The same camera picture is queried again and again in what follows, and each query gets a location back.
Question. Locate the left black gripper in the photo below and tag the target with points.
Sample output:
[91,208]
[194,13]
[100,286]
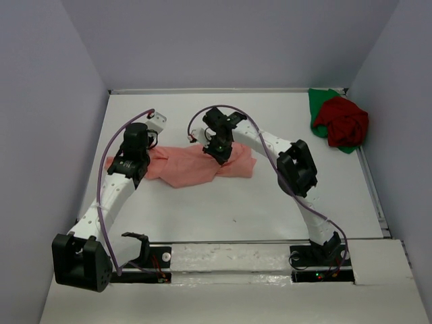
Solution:
[121,145]

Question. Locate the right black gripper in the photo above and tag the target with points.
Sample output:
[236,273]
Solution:
[221,157]

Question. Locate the pink t shirt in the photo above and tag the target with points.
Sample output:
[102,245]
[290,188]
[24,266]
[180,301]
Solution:
[190,166]

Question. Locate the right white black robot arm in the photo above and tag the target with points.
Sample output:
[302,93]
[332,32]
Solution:
[292,162]

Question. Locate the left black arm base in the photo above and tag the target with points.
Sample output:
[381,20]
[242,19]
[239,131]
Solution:
[156,269]

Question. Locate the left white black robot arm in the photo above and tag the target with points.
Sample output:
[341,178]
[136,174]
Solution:
[84,258]

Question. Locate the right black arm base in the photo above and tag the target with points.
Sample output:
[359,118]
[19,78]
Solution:
[307,268]

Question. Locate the green t shirt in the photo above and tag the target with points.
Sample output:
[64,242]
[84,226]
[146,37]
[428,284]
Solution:
[316,99]

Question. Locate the red t shirt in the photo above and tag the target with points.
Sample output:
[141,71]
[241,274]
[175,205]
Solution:
[345,123]

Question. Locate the white foam front panel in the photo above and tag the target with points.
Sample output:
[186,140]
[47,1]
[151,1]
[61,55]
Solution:
[251,283]

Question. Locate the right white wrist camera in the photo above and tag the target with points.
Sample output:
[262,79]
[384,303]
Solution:
[197,135]

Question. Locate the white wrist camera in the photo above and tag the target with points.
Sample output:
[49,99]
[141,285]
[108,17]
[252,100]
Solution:
[197,135]
[156,122]

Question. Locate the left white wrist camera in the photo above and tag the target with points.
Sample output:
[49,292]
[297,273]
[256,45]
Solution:
[156,122]

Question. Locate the aluminium back table rail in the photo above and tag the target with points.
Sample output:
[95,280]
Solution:
[175,91]

